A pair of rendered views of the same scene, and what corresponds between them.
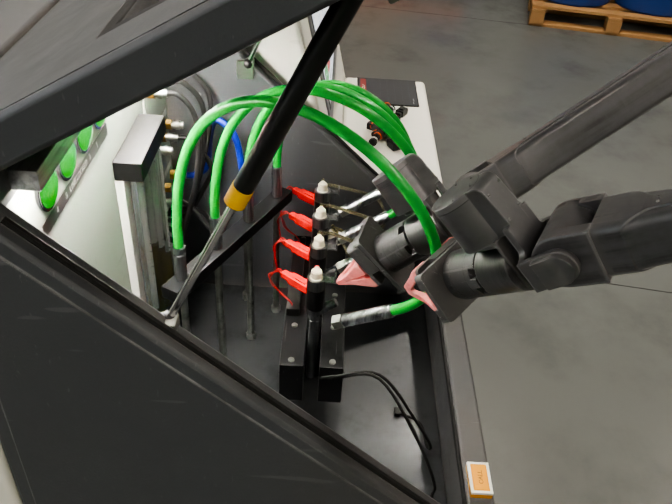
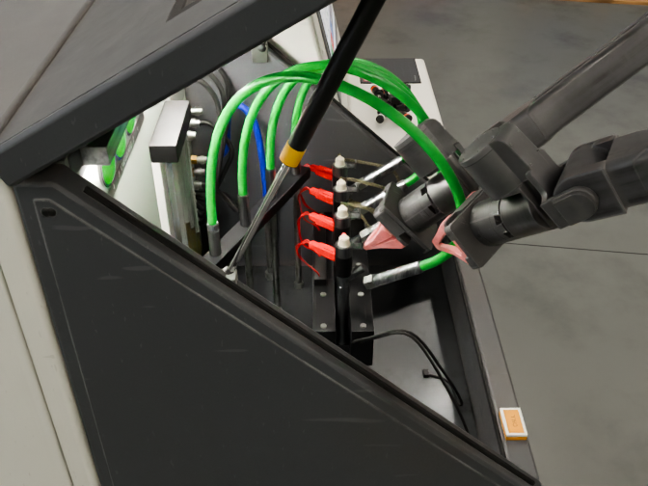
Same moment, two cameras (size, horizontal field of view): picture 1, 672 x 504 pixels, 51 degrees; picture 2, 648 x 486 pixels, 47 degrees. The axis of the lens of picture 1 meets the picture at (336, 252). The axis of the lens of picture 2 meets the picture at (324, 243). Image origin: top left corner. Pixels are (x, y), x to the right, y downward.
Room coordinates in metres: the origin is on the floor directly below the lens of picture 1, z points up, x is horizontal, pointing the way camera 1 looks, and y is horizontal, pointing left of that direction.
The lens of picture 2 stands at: (-0.11, 0.05, 1.81)
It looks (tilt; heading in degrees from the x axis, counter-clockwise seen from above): 37 degrees down; 1
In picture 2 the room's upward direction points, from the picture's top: straight up
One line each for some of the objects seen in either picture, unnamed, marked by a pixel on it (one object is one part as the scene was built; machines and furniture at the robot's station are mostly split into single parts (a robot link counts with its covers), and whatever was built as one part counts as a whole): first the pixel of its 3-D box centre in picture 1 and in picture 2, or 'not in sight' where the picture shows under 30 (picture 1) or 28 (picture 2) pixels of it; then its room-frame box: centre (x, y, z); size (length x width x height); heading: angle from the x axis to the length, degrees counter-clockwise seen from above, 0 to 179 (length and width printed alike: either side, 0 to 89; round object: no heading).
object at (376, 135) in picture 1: (389, 121); (393, 98); (1.55, -0.11, 1.01); 0.23 x 0.11 x 0.06; 1
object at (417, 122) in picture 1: (388, 144); (394, 121); (1.51, -0.11, 0.97); 0.70 x 0.22 x 0.03; 1
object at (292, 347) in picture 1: (314, 325); (339, 296); (0.93, 0.03, 0.91); 0.34 x 0.10 x 0.15; 1
